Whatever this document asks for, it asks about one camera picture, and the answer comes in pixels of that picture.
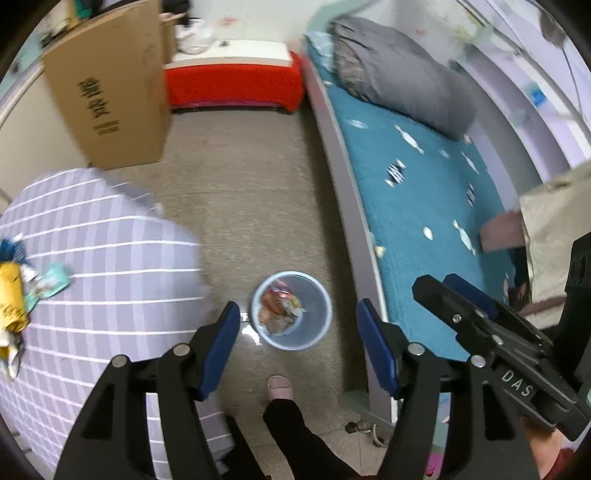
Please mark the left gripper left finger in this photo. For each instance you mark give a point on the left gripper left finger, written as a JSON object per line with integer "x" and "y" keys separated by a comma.
{"x": 110, "y": 440}

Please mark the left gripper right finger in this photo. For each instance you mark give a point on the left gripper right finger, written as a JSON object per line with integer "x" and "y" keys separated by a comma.
{"x": 485, "y": 439}

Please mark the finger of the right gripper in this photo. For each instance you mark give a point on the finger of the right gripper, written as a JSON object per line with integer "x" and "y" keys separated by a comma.
{"x": 481, "y": 300}

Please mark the yellow paper carton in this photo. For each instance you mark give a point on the yellow paper carton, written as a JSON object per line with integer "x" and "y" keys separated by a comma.
{"x": 13, "y": 313}

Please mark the light blue trash bin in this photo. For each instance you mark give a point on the light blue trash bin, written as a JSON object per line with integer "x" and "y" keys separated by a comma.
{"x": 291, "y": 311}

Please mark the person's right hand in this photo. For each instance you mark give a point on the person's right hand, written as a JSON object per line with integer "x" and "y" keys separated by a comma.
{"x": 545, "y": 445}

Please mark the teal bed mattress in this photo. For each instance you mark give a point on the teal bed mattress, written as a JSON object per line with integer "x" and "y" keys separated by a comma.
{"x": 425, "y": 198}

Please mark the grey checked tablecloth table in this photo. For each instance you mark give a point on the grey checked tablecloth table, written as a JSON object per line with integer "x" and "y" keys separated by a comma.
{"x": 136, "y": 288}

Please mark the teal snack wrapper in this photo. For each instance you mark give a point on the teal snack wrapper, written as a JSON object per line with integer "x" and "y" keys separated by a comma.
{"x": 42, "y": 287}

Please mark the pink slipper foot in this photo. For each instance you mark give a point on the pink slipper foot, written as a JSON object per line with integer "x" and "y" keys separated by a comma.
{"x": 280, "y": 388}

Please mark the black trouser leg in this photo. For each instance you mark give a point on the black trouser leg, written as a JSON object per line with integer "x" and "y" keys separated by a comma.
{"x": 306, "y": 453}

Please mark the red and white bench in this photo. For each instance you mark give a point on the red and white bench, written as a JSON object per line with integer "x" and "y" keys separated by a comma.
{"x": 241, "y": 73}

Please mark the tall brown cardboard box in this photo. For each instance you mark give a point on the tall brown cardboard box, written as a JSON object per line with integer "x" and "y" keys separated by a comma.
{"x": 107, "y": 80}

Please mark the white plastic bag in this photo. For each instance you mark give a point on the white plastic bag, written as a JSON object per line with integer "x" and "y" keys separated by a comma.
{"x": 194, "y": 37}

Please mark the mint bunk bed frame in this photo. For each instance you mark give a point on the mint bunk bed frame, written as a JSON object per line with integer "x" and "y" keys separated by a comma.
{"x": 360, "y": 243}

